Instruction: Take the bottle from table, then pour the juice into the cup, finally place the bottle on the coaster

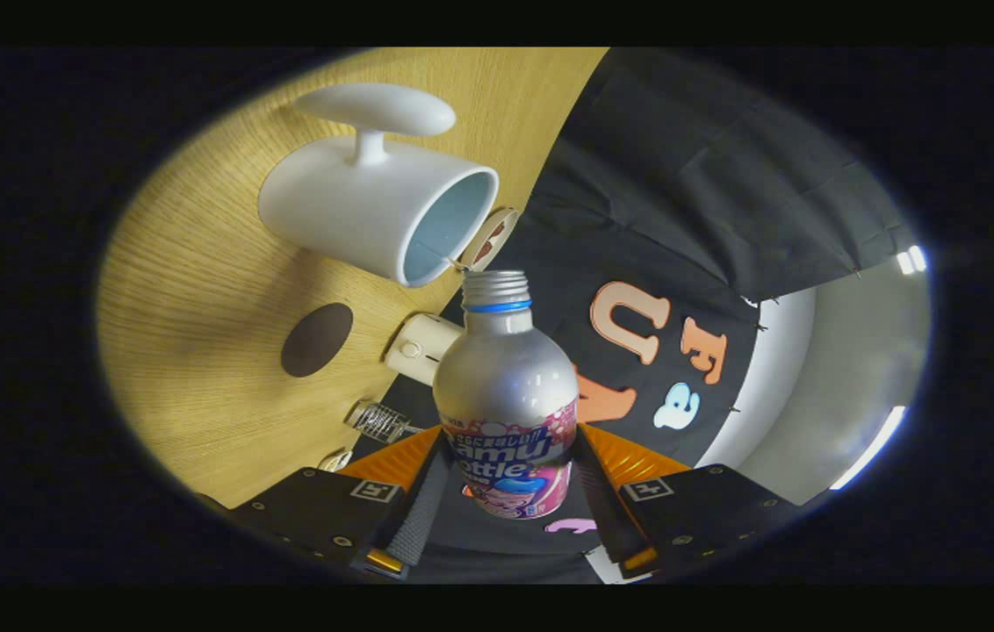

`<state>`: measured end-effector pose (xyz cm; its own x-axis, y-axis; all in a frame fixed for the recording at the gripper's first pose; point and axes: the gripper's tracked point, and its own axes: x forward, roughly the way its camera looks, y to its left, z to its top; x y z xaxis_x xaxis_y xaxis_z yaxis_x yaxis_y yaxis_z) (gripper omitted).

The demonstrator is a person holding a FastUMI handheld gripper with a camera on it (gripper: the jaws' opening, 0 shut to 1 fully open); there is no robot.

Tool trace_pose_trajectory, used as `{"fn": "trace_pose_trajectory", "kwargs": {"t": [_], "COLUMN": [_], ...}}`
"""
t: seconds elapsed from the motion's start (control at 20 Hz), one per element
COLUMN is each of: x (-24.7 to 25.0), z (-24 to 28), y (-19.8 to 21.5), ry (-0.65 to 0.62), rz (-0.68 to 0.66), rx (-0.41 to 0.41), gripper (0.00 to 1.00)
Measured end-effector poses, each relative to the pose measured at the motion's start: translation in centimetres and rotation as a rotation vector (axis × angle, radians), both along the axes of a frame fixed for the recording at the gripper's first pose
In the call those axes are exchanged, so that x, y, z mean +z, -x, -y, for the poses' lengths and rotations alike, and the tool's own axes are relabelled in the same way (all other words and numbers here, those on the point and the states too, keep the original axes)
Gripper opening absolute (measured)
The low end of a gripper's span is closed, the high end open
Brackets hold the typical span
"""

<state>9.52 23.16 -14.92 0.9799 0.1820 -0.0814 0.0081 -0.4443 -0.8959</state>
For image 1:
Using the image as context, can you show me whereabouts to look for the white cup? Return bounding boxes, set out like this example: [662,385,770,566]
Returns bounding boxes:
[258,83,500,289]

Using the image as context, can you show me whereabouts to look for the white toaster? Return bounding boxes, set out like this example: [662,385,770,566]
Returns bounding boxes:
[385,313,465,387]

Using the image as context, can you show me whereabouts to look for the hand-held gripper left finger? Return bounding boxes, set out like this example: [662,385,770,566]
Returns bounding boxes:
[229,426,454,580]

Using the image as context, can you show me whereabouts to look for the dark brown round coaster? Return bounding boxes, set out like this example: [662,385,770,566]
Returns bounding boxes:
[280,303,355,378]

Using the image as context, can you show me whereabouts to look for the silver juice bottle pink label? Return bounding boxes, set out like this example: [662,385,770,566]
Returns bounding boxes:
[433,270,581,521]

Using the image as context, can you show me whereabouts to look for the metal wire basket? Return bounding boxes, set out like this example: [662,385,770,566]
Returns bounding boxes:
[345,400,423,445]

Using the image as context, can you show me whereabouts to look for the wooden table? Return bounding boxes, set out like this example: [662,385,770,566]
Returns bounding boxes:
[97,48,610,510]

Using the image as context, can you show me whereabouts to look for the round white plate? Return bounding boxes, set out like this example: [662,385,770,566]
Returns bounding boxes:
[459,207,521,273]

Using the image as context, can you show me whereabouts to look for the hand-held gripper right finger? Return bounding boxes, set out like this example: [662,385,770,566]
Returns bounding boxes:
[572,423,805,580]

